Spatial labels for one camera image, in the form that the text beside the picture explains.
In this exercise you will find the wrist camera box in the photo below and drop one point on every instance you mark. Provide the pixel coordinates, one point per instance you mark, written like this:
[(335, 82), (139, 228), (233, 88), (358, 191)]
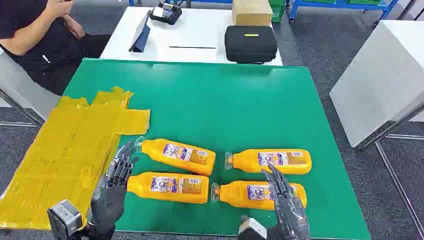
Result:
[(64, 217), (251, 230)]

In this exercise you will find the thin black stylus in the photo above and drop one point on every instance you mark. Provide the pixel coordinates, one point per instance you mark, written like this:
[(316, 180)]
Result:
[(192, 47)]

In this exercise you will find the black handheld controller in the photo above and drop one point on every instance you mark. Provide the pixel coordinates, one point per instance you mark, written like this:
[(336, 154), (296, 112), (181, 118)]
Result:
[(165, 13)]

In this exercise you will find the blue metal rack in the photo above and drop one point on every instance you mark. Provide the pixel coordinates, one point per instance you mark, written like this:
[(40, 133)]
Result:
[(341, 5)]

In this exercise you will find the white desk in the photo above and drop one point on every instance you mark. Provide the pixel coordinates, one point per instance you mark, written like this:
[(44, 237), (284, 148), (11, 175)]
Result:
[(195, 36)]

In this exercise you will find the white side table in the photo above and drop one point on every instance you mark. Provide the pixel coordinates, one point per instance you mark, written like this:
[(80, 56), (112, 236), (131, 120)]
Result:
[(381, 82)]

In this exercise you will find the orange drink bottle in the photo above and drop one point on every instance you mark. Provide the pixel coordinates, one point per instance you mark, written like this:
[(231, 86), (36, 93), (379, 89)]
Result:
[(251, 195), (172, 187), (275, 161), (180, 156)]

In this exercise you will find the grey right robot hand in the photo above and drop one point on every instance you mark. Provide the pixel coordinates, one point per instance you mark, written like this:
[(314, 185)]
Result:
[(290, 215)]

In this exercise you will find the green plastic crate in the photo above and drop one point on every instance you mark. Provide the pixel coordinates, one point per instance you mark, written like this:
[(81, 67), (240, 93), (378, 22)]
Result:
[(277, 11)]

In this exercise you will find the green table mat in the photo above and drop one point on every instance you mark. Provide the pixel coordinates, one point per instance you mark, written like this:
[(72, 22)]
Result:
[(232, 109)]

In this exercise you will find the brown cardboard box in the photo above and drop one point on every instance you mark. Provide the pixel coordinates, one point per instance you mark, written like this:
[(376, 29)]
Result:
[(251, 13)]

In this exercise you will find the white bench seat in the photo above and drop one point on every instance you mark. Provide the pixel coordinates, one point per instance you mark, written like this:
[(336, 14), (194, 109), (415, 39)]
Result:
[(23, 92)]

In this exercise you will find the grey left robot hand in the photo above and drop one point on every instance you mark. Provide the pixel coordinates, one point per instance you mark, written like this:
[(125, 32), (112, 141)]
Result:
[(109, 202)]

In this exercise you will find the person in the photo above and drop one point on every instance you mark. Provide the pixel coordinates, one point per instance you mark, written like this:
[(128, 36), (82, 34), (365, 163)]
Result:
[(39, 43)]

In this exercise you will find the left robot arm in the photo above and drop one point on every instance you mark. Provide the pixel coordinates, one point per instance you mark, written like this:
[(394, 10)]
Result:
[(96, 236)]

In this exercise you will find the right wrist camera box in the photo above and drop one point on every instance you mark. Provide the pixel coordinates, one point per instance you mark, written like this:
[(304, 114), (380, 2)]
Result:
[(251, 230)]

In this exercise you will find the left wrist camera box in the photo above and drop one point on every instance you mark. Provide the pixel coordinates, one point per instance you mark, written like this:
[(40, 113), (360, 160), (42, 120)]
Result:
[(64, 217)]

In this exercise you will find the yellow plastic sheet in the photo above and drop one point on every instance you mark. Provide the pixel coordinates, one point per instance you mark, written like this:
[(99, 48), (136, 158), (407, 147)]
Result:
[(66, 159)]

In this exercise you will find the black zip carry case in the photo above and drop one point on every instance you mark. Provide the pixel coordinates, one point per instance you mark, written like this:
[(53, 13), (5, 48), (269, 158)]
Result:
[(250, 44)]

